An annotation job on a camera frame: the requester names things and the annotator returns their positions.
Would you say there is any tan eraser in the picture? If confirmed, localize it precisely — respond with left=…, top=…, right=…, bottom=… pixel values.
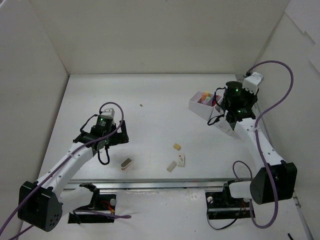
left=173, top=143, right=181, bottom=151

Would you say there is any white eraser with label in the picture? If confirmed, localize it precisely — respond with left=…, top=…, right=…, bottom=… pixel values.
left=177, top=154, right=185, bottom=167

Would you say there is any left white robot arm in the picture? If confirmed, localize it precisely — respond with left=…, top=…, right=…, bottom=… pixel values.
left=17, top=113, right=129, bottom=232

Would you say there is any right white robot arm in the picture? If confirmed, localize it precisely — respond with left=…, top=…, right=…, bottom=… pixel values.
left=215, top=81, right=298, bottom=206

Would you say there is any purple divided organizer box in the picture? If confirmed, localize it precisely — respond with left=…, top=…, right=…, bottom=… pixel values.
left=188, top=91, right=235, bottom=136

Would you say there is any grey white eraser block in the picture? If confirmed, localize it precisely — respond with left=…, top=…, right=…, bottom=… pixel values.
left=167, top=161, right=177, bottom=173

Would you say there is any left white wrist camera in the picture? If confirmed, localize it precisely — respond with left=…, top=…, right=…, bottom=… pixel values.
left=99, top=108, right=115, bottom=120

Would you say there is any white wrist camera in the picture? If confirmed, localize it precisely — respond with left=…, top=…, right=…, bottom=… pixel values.
left=242, top=72, right=264, bottom=95
left=99, top=108, right=115, bottom=120

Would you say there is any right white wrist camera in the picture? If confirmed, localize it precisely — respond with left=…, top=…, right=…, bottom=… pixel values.
left=242, top=72, right=264, bottom=95

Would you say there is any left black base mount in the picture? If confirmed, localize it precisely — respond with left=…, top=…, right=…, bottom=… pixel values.
left=67, top=183, right=117, bottom=225

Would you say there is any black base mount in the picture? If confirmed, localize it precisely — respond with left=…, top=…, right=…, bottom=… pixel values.
left=205, top=180, right=251, bottom=220
left=67, top=183, right=117, bottom=225

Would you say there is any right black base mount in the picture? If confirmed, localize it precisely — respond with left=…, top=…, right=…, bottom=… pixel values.
left=205, top=180, right=251, bottom=220

